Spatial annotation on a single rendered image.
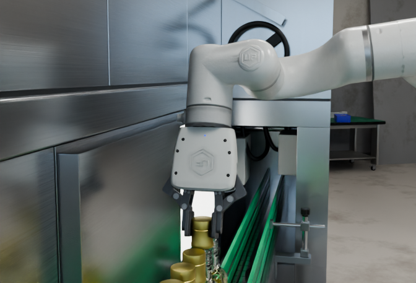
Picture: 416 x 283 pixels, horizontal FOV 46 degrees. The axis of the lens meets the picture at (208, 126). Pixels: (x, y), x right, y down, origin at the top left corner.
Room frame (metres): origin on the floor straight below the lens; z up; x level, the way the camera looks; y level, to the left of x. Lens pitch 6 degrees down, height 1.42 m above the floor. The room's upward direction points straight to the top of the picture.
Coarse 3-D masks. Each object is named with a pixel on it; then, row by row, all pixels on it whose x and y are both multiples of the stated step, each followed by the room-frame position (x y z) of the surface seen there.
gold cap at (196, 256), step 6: (186, 252) 0.69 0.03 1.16; (192, 252) 0.69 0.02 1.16; (198, 252) 0.69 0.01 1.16; (204, 252) 0.69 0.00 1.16; (186, 258) 0.68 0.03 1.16; (192, 258) 0.68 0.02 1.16; (198, 258) 0.68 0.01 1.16; (204, 258) 0.69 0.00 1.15; (198, 264) 0.68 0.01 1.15; (204, 264) 0.69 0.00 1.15; (198, 270) 0.68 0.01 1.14; (204, 270) 0.69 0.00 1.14; (198, 276) 0.68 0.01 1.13; (204, 276) 0.69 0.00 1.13; (198, 282) 0.68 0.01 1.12; (204, 282) 0.69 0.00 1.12
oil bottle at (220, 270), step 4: (220, 268) 0.81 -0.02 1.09; (212, 272) 0.79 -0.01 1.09; (216, 272) 0.79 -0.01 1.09; (220, 272) 0.80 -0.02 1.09; (224, 272) 0.81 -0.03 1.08; (212, 276) 0.79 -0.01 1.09; (216, 276) 0.79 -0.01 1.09; (220, 276) 0.79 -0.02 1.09; (224, 276) 0.80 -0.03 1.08; (216, 280) 0.78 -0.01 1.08; (220, 280) 0.79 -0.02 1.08; (224, 280) 0.80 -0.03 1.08
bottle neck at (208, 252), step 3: (207, 249) 0.76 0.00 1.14; (207, 252) 0.76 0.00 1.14; (210, 252) 0.75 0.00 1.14; (207, 255) 0.74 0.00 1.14; (210, 255) 0.75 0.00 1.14; (207, 258) 0.74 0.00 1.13; (210, 258) 0.75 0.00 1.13; (207, 261) 0.74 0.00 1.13; (210, 261) 0.75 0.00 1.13; (207, 264) 0.74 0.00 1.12; (210, 264) 0.75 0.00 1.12; (207, 267) 0.74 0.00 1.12; (210, 267) 0.75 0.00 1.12; (207, 270) 0.74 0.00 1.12; (210, 270) 0.75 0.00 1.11; (207, 273) 0.74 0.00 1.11; (210, 273) 0.75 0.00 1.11; (207, 276) 0.74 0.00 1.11; (210, 276) 0.75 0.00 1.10; (207, 279) 0.74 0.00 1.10; (210, 279) 0.75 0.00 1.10; (207, 282) 0.74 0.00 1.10
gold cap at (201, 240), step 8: (200, 216) 0.76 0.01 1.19; (208, 216) 0.76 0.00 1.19; (192, 224) 0.75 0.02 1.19; (200, 224) 0.74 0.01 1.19; (208, 224) 0.74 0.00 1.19; (192, 232) 0.75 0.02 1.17; (200, 232) 0.74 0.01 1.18; (208, 232) 0.74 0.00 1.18; (192, 240) 0.75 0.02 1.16; (200, 240) 0.74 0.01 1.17; (208, 240) 0.74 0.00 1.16; (200, 248) 0.74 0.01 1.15; (208, 248) 0.74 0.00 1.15
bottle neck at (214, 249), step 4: (216, 240) 0.80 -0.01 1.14; (216, 244) 0.80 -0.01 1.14; (212, 248) 0.80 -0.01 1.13; (216, 248) 0.80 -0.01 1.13; (212, 252) 0.80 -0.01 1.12; (216, 252) 0.80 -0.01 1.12; (212, 256) 0.80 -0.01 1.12; (216, 256) 0.80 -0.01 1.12; (212, 260) 0.80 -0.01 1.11; (216, 260) 0.80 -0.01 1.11; (212, 264) 0.80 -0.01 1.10; (216, 264) 0.80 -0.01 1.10; (212, 268) 0.80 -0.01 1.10; (216, 268) 0.80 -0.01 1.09
